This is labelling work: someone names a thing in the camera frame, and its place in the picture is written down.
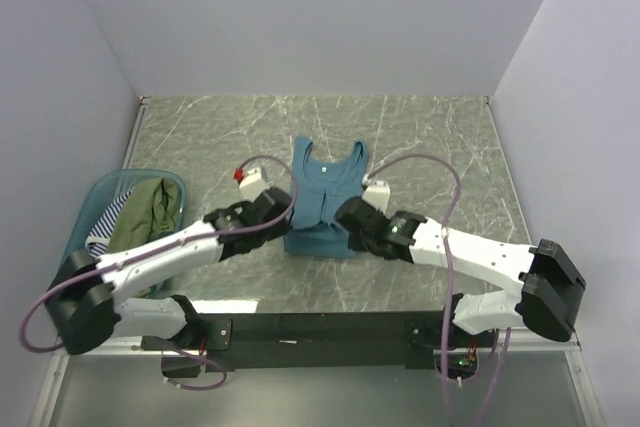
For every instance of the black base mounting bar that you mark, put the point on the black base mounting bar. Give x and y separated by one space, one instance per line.
305 340

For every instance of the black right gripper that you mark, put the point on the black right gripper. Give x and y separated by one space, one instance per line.
356 244

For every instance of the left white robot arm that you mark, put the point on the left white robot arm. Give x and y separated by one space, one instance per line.
96 299

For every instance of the olive green tank top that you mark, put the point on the olive green tank top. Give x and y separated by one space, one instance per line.
149 212

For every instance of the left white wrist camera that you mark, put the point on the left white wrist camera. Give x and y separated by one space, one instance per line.
251 182

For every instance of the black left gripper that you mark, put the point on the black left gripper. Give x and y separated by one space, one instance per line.
281 229

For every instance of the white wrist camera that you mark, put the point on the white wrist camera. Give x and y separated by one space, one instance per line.
376 193
251 182

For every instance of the blue white striped tank top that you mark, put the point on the blue white striped tank top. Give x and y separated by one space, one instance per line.
105 222

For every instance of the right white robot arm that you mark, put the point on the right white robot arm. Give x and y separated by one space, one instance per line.
536 287

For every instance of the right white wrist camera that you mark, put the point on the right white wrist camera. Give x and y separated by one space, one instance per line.
376 193

